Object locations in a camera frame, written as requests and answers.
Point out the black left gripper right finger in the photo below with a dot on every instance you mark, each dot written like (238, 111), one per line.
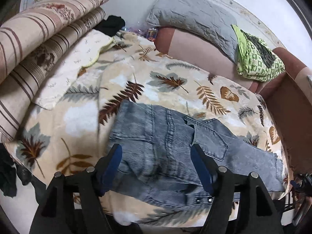
(241, 203)

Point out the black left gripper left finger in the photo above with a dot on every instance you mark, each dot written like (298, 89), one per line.
(71, 203)

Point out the grey denim pants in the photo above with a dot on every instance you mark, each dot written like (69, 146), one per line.
(156, 167)

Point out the black clothes on floor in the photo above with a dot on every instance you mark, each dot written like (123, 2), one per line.
(10, 170)

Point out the beige leaf print blanket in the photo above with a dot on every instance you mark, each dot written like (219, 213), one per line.
(69, 137)

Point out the pink brown bed sheet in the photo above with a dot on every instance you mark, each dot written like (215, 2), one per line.
(288, 97)

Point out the green patterned folded cloth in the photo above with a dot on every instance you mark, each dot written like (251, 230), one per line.
(256, 61)

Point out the cream embroidered cloth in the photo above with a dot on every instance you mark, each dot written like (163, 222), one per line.
(82, 54)

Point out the colourful wrapper by pillow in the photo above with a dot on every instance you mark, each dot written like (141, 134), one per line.
(149, 33)

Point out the black garment by quilt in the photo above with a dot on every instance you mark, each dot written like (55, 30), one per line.
(111, 25)

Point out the grey quilted pillow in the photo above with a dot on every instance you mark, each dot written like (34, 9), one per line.
(200, 17)

